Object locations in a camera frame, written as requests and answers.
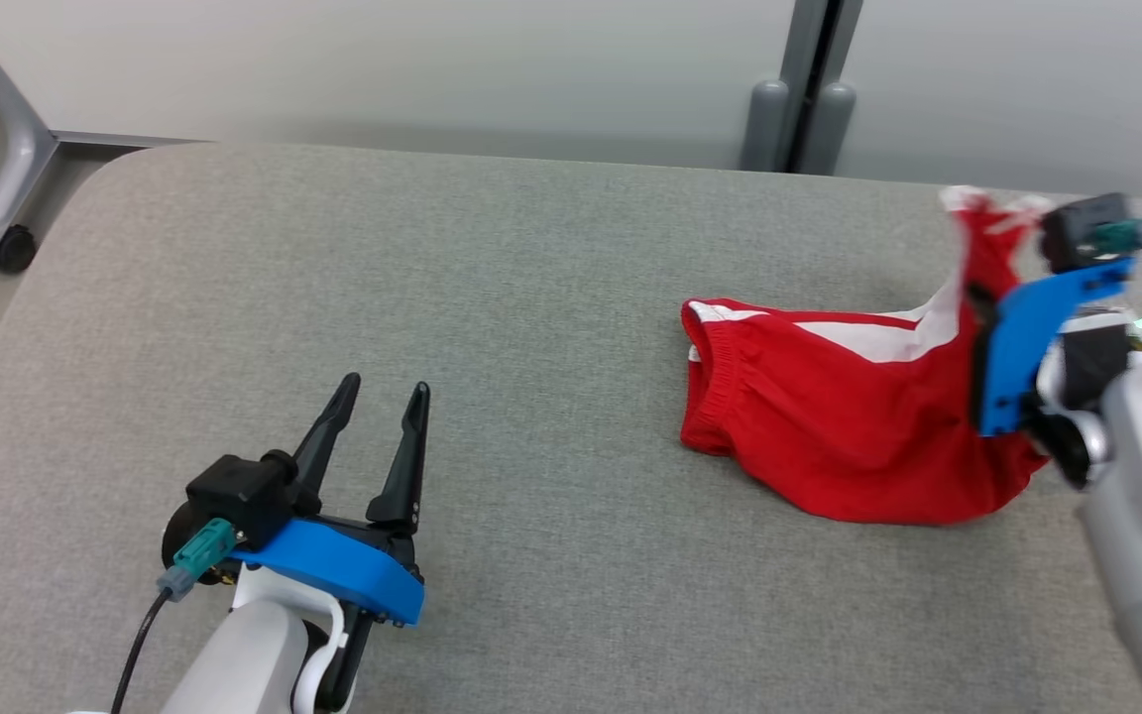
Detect blue-topped left gripper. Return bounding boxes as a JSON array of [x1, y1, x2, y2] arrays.
[[234, 373, 430, 714]]

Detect blue-topped right gripper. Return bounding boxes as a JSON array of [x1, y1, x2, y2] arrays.
[[966, 258, 1135, 487]]

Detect red shorts with white stripes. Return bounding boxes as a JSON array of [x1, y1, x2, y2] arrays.
[[680, 186, 1053, 525]]

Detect grey desk leg with caster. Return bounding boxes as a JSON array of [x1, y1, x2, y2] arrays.
[[0, 20, 195, 274]]

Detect grey cylindrical post foot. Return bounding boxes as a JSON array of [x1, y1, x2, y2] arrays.
[[804, 82, 857, 177], [742, 79, 790, 172]]

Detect grey partition post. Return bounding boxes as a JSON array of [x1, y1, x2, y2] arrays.
[[779, 0, 864, 175]]

